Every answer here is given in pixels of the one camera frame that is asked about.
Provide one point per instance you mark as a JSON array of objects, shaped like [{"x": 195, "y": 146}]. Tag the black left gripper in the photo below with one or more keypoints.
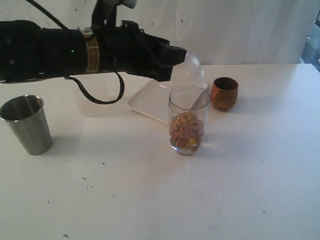
[{"x": 129, "y": 49}]

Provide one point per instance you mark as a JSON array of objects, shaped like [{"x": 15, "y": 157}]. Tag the clear dome lid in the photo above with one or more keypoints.
[{"x": 186, "y": 74}]

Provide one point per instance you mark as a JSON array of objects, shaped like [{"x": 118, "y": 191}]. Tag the brown wooden cup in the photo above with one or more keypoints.
[{"x": 224, "y": 93}]

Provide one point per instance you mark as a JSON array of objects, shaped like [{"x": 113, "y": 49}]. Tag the stainless steel cup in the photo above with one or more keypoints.
[{"x": 26, "y": 118}]

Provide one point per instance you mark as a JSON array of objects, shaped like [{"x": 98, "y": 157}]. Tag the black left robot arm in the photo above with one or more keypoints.
[{"x": 29, "y": 53}]

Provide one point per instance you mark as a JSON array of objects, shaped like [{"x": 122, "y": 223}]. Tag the clear plastic tumbler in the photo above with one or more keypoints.
[{"x": 201, "y": 111}]

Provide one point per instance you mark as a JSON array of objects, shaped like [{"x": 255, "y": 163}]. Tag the white rectangular tray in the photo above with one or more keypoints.
[{"x": 153, "y": 99}]

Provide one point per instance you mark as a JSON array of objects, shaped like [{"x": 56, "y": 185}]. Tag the translucent plastic container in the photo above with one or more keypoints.
[{"x": 104, "y": 87}]

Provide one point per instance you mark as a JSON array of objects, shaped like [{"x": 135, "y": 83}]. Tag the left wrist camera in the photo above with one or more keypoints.
[{"x": 104, "y": 15}]

